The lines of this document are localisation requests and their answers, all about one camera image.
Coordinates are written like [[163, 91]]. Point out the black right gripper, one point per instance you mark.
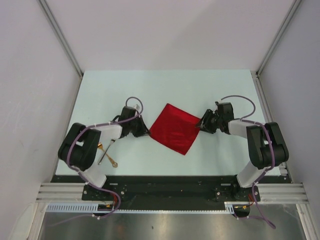
[[204, 120]]

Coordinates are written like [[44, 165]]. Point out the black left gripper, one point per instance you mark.
[[143, 131]]

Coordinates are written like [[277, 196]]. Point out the red satin napkin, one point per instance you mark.
[[175, 129]]

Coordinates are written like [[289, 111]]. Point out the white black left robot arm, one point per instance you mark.
[[79, 149]]

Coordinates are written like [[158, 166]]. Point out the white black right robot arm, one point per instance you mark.
[[266, 145]]

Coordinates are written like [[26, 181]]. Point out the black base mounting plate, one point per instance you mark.
[[168, 193]]

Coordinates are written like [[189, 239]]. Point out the aluminium right side rail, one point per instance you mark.
[[267, 114]]

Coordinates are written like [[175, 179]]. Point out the aluminium rail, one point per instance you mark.
[[270, 193], [267, 114]]

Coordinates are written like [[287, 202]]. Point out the white slotted cable duct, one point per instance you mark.
[[95, 208]]

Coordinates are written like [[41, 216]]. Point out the aluminium front rail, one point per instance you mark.
[[270, 193]]

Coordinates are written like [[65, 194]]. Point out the right aluminium frame post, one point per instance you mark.
[[279, 35]]

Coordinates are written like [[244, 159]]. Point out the aluminium frame post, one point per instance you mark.
[[279, 35], [55, 26]]

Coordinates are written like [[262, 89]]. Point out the left aluminium frame post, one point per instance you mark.
[[55, 26]]

